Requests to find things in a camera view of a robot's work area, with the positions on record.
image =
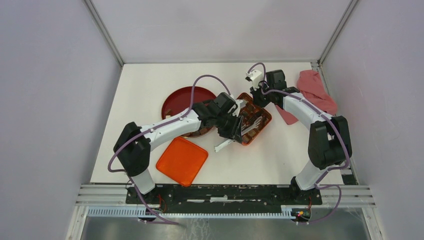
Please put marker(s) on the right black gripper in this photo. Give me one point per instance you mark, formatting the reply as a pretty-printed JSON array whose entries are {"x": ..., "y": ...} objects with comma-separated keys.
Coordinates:
[{"x": 255, "y": 98}]

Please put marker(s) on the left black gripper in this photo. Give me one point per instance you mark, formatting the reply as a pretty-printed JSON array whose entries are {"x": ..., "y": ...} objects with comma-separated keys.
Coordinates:
[{"x": 234, "y": 132}]

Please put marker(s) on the orange compartment chocolate box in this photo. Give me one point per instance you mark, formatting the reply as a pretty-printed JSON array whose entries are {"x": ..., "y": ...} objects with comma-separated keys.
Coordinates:
[{"x": 250, "y": 113}]

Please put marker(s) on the metal serving tongs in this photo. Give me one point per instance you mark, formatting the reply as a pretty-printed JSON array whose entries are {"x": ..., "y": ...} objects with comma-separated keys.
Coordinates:
[{"x": 244, "y": 131}]

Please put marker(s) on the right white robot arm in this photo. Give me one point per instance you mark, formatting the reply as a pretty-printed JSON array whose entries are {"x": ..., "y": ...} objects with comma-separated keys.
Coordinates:
[{"x": 329, "y": 144}]

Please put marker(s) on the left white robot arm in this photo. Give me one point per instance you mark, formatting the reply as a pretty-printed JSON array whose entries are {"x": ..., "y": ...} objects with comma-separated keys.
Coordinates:
[{"x": 135, "y": 143}]

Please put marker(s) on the pink cloth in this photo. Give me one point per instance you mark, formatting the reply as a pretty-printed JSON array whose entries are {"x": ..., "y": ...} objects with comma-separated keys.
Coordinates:
[{"x": 310, "y": 84}]

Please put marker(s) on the orange box lid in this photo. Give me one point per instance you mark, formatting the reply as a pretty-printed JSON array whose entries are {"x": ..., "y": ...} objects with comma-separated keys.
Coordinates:
[{"x": 181, "y": 161}]

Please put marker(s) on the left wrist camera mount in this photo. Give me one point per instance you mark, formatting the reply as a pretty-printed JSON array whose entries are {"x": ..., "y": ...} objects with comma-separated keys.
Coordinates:
[{"x": 239, "y": 104}]

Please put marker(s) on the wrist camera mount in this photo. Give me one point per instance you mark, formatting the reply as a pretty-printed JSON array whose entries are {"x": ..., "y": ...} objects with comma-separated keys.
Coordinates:
[
  {"x": 239, "y": 104},
  {"x": 255, "y": 77}
]

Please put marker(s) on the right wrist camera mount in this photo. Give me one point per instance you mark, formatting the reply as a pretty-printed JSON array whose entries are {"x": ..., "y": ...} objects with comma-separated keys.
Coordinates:
[{"x": 255, "y": 77}]

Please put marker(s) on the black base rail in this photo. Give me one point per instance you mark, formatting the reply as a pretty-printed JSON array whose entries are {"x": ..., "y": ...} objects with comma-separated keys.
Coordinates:
[{"x": 224, "y": 199}]

